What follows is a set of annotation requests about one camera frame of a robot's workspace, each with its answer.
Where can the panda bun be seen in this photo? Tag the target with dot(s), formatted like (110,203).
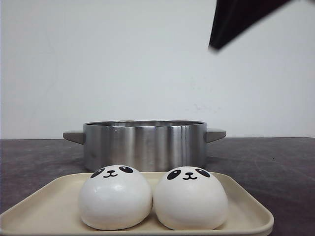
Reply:
(190,198)
(115,197)

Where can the beige rectangular tray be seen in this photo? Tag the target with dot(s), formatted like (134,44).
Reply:
(53,211)

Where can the stainless steel steamer pot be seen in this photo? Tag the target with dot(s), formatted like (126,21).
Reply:
(147,145)

